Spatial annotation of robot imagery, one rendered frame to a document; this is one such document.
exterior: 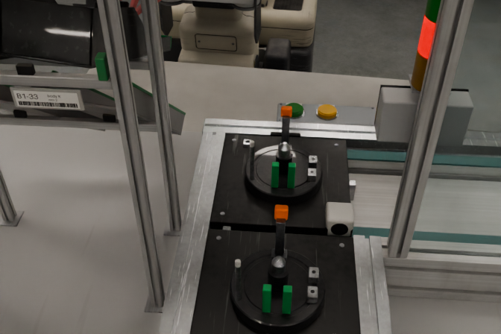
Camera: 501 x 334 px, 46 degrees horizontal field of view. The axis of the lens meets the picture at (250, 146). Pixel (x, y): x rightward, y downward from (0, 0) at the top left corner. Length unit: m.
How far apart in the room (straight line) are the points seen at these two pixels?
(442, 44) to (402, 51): 2.72
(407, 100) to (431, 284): 0.36
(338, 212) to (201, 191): 0.25
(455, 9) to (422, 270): 0.47
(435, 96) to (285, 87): 0.76
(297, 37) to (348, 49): 1.44
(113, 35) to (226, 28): 1.04
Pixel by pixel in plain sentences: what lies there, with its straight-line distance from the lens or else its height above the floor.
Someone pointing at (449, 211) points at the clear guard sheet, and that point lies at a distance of 0.94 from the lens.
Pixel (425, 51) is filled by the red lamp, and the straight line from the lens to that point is 0.78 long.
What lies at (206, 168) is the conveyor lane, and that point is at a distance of 1.13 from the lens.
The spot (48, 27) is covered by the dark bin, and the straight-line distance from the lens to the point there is 0.79.
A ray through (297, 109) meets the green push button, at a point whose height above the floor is 0.97.
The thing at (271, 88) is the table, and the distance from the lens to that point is 1.51.
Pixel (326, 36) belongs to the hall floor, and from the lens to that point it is 3.52.
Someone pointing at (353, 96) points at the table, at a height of 0.86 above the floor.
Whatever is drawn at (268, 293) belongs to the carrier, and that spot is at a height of 1.03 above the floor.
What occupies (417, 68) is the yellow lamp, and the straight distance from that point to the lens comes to 0.80.
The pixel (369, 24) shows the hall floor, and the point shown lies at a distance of 3.70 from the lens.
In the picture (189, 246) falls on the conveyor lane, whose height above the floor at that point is 0.95.
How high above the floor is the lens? 1.70
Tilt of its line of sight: 40 degrees down
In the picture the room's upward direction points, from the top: straight up
